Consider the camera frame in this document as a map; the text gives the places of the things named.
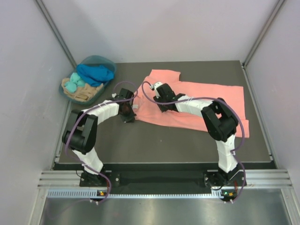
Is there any pink t shirt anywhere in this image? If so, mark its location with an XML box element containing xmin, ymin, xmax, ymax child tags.
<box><xmin>133</xmin><ymin>69</ymin><xmax>250</xmax><ymax>137</ymax></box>

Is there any teal laundry basket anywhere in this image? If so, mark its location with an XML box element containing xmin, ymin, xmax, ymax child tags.
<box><xmin>59</xmin><ymin>55</ymin><xmax>117</xmax><ymax>105</ymax></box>

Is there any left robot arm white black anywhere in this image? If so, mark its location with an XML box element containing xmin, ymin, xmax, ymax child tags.
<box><xmin>62</xmin><ymin>88</ymin><xmax>135</xmax><ymax>187</ymax></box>

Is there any blue t shirt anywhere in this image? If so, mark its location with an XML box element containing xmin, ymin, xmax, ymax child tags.
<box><xmin>76</xmin><ymin>64</ymin><xmax>114</xmax><ymax>87</ymax></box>

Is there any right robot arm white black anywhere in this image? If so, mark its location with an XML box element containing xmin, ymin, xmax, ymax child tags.
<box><xmin>151</xmin><ymin>82</ymin><xmax>239</xmax><ymax>190</ymax></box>

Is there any left aluminium frame post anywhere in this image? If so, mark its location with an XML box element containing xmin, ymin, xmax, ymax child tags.
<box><xmin>34</xmin><ymin>0</ymin><xmax>77</xmax><ymax>68</ymax></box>

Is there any right aluminium frame post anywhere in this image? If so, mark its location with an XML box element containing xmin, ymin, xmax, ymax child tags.
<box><xmin>241</xmin><ymin>0</ymin><xmax>286</xmax><ymax>68</ymax></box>

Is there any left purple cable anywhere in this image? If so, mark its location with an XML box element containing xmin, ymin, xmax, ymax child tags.
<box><xmin>64</xmin><ymin>80</ymin><xmax>139</xmax><ymax>203</ymax></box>

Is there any purple cable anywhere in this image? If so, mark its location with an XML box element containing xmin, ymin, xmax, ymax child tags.
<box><xmin>64</xmin><ymin>80</ymin><xmax>139</xmax><ymax>203</ymax></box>
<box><xmin>141</xmin><ymin>81</ymin><xmax>247</xmax><ymax>203</ymax></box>

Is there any light turquoise t shirt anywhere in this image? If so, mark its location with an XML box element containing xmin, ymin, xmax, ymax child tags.
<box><xmin>63</xmin><ymin>73</ymin><xmax>85</xmax><ymax>93</ymax></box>

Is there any aluminium rail front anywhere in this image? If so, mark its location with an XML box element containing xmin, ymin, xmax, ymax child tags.
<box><xmin>37</xmin><ymin>169</ymin><xmax>292</xmax><ymax>189</ymax></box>

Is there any grey slotted cable duct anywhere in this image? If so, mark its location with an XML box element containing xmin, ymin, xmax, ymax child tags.
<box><xmin>47</xmin><ymin>189</ymin><xmax>233</xmax><ymax>199</ymax></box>

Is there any aluminium frame post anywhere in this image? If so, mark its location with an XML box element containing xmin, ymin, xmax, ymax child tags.
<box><xmin>34</xmin><ymin>0</ymin><xmax>77</xmax><ymax>68</ymax></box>
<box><xmin>241</xmin><ymin>0</ymin><xmax>286</xmax><ymax>68</ymax></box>

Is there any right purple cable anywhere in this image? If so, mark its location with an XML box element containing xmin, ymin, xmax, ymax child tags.
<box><xmin>141</xmin><ymin>81</ymin><xmax>247</xmax><ymax>203</ymax></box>

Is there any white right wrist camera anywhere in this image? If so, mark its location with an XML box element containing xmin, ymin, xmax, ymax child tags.
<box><xmin>150</xmin><ymin>82</ymin><xmax>163</xmax><ymax>90</ymax></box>

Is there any beige t shirt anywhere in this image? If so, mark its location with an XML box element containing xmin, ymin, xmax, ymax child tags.
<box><xmin>61</xmin><ymin>78</ymin><xmax>104</xmax><ymax>102</ymax></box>

